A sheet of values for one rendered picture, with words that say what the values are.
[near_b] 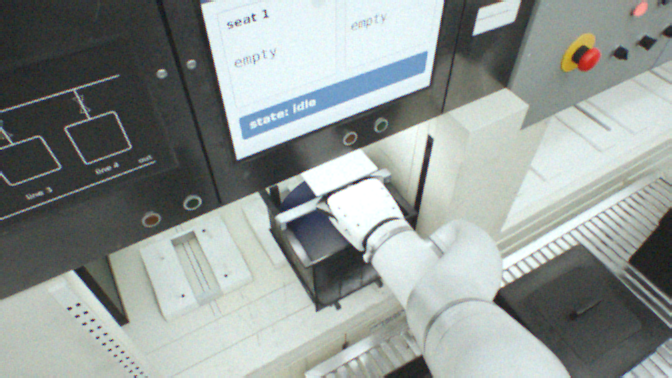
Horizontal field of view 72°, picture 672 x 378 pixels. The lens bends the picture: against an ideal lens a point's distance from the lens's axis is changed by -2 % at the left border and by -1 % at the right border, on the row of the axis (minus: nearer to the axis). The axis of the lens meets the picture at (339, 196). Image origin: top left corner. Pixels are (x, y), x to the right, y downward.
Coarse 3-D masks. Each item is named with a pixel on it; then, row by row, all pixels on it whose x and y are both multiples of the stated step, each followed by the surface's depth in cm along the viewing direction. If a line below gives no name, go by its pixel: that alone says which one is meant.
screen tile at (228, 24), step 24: (264, 0) 43; (288, 0) 44; (240, 24) 44; (264, 24) 45; (288, 24) 46; (312, 24) 48; (240, 48) 45; (312, 48) 50; (240, 72) 47; (264, 72) 49; (288, 72) 50; (312, 72) 52; (240, 96) 49; (264, 96) 51
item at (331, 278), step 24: (336, 168) 82; (360, 168) 82; (264, 192) 91; (288, 216) 84; (408, 216) 87; (288, 240) 84; (312, 264) 81; (336, 264) 85; (360, 264) 90; (312, 288) 88; (336, 288) 91; (360, 288) 97
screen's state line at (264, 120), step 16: (400, 64) 58; (416, 64) 60; (352, 80) 56; (368, 80) 57; (384, 80) 59; (400, 80) 60; (304, 96) 54; (320, 96) 55; (336, 96) 56; (352, 96) 58; (256, 112) 52; (272, 112) 53; (288, 112) 54; (304, 112) 56; (240, 128) 52; (256, 128) 53; (272, 128) 55
